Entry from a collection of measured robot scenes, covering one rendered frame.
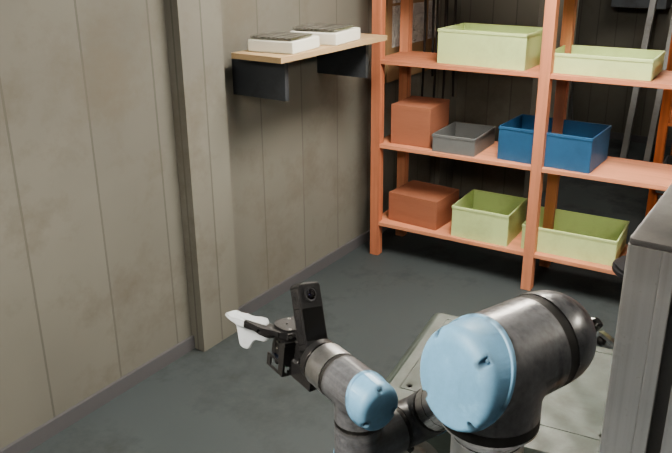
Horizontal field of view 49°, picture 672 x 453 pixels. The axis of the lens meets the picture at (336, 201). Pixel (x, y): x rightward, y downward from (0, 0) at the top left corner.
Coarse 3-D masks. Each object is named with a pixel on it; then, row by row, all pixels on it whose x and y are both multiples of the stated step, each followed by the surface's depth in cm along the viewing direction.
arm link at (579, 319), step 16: (560, 304) 85; (576, 304) 86; (576, 320) 84; (576, 336) 83; (592, 336) 85; (592, 352) 85; (400, 400) 120; (416, 400) 115; (416, 416) 115; (432, 416) 112; (416, 432) 116; (432, 432) 115
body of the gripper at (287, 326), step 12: (276, 324) 123; (288, 324) 124; (288, 336) 121; (276, 348) 125; (288, 348) 121; (312, 348) 116; (276, 360) 123; (288, 360) 122; (300, 360) 117; (288, 372) 123; (300, 372) 121
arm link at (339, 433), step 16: (400, 416) 115; (336, 432) 111; (352, 432) 109; (368, 432) 109; (384, 432) 113; (400, 432) 114; (336, 448) 112; (352, 448) 110; (368, 448) 110; (384, 448) 112; (400, 448) 114
